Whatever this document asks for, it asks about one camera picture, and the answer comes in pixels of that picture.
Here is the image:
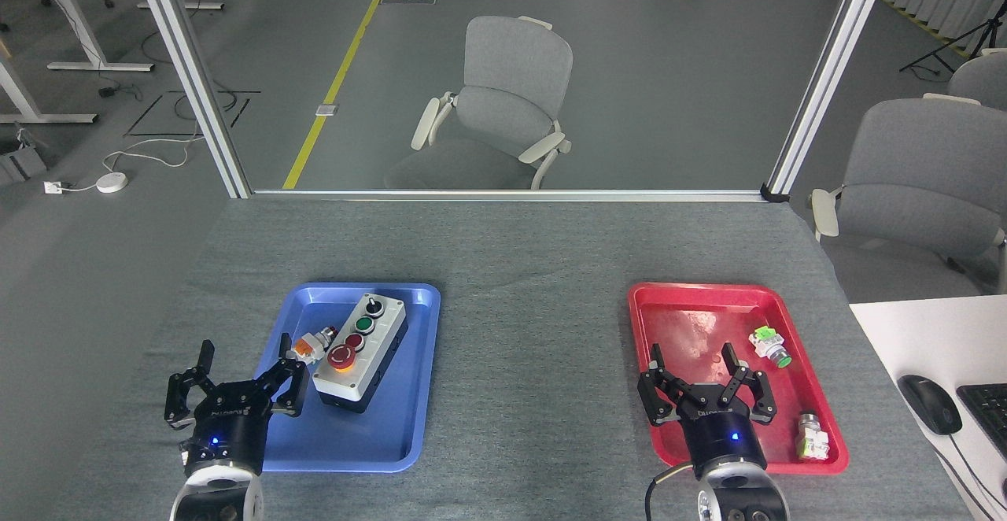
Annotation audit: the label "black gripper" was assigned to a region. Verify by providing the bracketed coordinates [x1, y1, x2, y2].
[164, 334, 310, 479]
[637, 342, 779, 479]

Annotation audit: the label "grey control box with buttons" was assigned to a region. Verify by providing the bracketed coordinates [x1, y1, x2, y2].
[312, 293, 410, 416]

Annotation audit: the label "grey floor box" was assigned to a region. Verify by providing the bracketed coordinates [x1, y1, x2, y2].
[0, 143, 48, 187]

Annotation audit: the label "red plastic tray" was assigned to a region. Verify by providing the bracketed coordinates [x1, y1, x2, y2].
[628, 283, 850, 476]

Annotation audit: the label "blue plastic tray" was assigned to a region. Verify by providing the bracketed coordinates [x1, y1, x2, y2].
[227, 283, 441, 475]

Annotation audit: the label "white desk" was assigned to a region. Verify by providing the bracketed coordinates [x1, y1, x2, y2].
[848, 294, 1007, 521]

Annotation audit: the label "black computer mouse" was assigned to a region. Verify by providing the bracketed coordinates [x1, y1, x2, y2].
[897, 374, 963, 436]

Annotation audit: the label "black keyboard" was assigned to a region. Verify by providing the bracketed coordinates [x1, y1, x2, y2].
[956, 383, 1007, 459]

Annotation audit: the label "grey office chair white armrests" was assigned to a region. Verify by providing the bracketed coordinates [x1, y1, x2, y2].
[810, 98, 1007, 301]
[384, 16, 574, 191]
[922, 49, 1007, 111]

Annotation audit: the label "black tripod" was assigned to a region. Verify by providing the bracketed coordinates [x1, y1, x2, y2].
[899, 9, 1007, 77]

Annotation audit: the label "green push button switch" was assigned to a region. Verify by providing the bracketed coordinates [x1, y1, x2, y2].
[747, 326, 793, 370]

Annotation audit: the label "red push button orange switch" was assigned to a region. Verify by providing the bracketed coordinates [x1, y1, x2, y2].
[286, 326, 339, 367]

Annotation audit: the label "silver button green white switch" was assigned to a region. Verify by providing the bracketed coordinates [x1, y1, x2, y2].
[795, 411, 832, 461]

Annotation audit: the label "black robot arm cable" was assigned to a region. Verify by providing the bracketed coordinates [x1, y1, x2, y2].
[645, 462, 697, 521]

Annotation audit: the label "black mouse cable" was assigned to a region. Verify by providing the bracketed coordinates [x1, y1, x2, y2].
[936, 430, 1007, 521]

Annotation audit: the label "white floor cable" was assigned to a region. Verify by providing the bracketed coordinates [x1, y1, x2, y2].
[61, 137, 207, 191]

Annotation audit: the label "silver aluminium rail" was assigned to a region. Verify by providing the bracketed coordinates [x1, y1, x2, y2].
[250, 189, 768, 203]

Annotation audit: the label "silver aluminium post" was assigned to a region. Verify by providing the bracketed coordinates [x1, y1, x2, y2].
[128, 0, 253, 199]
[762, 0, 898, 203]

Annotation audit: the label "white desk leg frame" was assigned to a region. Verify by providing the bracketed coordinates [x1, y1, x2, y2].
[31, 0, 155, 73]
[0, 53, 99, 125]

